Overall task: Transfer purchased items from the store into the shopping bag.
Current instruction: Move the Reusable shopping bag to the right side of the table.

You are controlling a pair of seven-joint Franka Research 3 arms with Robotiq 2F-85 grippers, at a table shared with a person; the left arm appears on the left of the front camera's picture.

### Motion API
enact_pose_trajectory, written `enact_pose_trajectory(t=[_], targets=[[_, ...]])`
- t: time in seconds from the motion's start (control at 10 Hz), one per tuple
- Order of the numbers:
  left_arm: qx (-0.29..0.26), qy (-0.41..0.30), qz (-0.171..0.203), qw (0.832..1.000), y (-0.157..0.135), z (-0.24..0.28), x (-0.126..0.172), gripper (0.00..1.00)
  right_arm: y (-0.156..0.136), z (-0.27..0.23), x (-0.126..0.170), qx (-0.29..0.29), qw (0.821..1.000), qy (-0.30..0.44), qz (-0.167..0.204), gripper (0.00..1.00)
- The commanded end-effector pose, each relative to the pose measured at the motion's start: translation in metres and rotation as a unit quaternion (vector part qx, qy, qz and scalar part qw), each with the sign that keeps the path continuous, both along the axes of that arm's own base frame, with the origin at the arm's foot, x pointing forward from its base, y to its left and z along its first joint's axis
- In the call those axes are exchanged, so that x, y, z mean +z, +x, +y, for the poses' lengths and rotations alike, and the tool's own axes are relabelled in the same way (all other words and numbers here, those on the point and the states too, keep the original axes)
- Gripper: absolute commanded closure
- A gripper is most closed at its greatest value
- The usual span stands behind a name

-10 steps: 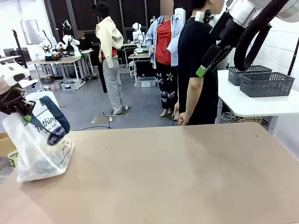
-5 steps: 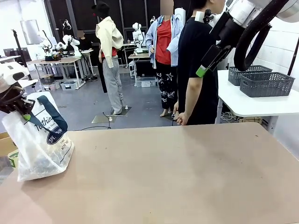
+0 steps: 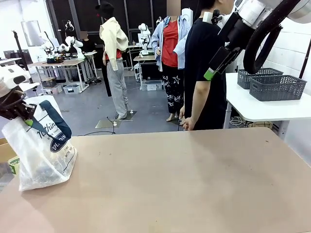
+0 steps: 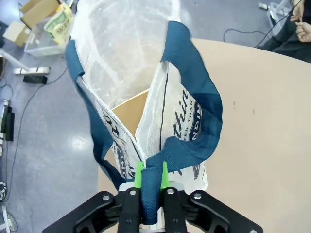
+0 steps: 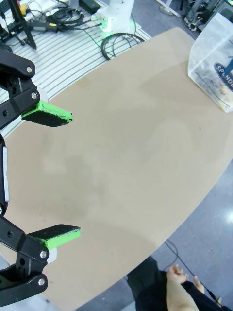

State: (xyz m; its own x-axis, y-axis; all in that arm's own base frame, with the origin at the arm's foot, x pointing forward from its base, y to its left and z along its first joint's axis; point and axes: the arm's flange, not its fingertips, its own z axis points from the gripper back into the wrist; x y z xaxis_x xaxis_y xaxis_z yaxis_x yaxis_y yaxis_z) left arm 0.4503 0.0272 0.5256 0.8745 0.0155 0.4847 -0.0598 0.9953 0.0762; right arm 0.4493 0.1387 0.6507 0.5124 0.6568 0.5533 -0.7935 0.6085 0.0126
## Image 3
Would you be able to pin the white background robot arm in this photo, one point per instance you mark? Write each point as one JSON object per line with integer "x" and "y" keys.
{"x": 144, "y": 36}
{"x": 70, "y": 43}

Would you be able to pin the blue shirt red top mannequin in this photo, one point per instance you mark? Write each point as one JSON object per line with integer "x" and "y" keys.
{"x": 170, "y": 48}

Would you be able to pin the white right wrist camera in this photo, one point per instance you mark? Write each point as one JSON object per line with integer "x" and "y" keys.
{"x": 207, "y": 17}

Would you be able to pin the dark computer monitor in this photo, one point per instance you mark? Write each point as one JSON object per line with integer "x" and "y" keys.
{"x": 24, "y": 55}

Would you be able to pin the wooden top work table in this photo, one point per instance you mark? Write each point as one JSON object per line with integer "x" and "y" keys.
{"x": 70, "y": 62}

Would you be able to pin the white side table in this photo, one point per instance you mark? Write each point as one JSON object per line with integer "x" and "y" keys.
{"x": 255, "y": 109}

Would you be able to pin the green white printed sack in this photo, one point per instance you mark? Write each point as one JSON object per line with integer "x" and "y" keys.
{"x": 14, "y": 165}

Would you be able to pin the dark grey plastic basket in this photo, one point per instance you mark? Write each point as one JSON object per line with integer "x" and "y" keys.
{"x": 245, "y": 77}
{"x": 277, "y": 88}

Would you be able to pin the beige jacket mannequin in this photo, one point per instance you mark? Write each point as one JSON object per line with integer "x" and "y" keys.
{"x": 116, "y": 72}

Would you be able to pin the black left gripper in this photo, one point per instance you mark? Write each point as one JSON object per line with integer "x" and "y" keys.
{"x": 12, "y": 109}

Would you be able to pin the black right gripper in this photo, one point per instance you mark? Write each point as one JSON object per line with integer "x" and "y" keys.
{"x": 234, "y": 31}

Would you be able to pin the clear plastic storage box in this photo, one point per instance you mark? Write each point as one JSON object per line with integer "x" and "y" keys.
{"x": 151, "y": 85}

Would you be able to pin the person in black T-shirt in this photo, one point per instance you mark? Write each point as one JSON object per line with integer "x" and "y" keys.
{"x": 206, "y": 60}

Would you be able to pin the grey wall panel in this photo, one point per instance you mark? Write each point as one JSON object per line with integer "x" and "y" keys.
{"x": 31, "y": 32}

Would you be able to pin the small wooden top table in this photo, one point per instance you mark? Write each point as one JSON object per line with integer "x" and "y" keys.
{"x": 145, "y": 58}

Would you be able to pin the brown cardboard box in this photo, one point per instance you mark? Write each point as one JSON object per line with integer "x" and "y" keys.
{"x": 6, "y": 150}

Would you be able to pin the metal floor plate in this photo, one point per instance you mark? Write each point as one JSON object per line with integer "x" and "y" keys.
{"x": 104, "y": 123}

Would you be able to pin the person's right hand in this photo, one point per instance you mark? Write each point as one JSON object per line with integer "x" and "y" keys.
{"x": 189, "y": 123}

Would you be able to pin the person's right forearm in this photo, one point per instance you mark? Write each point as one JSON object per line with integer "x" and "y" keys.
{"x": 200, "y": 102}

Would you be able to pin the clear plastic bin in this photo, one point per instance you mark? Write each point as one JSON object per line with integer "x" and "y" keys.
{"x": 71, "y": 88}

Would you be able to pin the black camera tripod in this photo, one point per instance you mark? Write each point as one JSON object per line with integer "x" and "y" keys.
{"x": 22, "y": 55}

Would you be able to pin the background person in black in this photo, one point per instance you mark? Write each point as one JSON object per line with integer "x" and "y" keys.
{"x": 90, "y": 46}

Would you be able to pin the black tripod leg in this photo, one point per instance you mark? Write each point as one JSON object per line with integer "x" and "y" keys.
{"x": 305, "y": 60}

